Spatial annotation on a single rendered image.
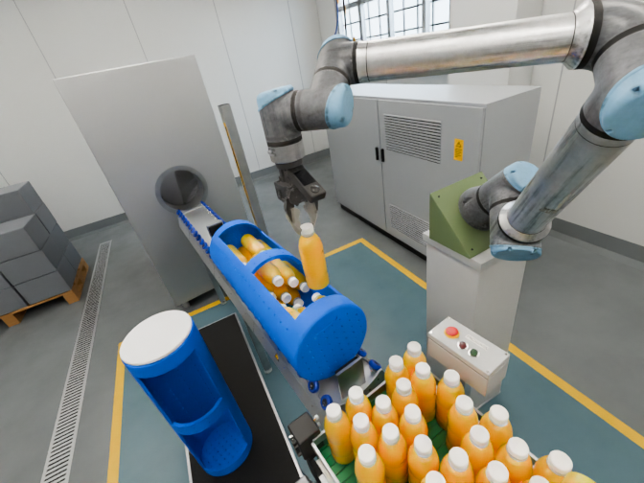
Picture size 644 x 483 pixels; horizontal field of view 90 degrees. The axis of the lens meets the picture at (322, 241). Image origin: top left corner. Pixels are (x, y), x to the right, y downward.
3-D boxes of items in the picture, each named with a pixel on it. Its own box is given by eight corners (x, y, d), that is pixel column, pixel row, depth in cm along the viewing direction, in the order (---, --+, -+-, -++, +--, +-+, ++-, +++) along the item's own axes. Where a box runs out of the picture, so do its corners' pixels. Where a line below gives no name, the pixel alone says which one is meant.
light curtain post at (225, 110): (287, 307, 283) (226, 103, 195) (291, 310, 279) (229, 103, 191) (282, 310, 281) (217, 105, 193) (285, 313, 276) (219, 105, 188)
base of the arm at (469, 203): (477, 181, 138) (494, 170, 129) (507, 216, 135) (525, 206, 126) (449, 202, 131) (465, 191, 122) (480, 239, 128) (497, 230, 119)
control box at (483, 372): (447, 336, 108) (448, 315, 103) (505, 377, 93) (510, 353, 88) (426, 354, 104) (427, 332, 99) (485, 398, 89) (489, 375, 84)
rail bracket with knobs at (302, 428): (317, 425, 101) (311, 405, 95) (331, 444, 95) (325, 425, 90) (290, 446, 97) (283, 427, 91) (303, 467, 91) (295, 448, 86)
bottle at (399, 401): (407, 410, 99) (406, 373, 89) (423, 430, 93) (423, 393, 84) (389, 422, 97) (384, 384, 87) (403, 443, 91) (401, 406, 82)
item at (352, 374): (361, 377, 109) (356, 353, 103) (365, 381, 107) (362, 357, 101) (337, 395, 105) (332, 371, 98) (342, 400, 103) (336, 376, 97)
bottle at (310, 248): (304, 288, 101) (291, 238, 91) (311, 274, 106) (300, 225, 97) (325, 289, 98) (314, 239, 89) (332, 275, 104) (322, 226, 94)
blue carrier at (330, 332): (268, 251, 181) (249, 209, 165) (374, 343, 115) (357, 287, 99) (224, 279, 171) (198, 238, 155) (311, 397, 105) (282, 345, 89)
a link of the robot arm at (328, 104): (349, 64, 69) (297, 73, 73) (341, 105, 65) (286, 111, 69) (357, 99, 77) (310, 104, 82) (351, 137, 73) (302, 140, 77)
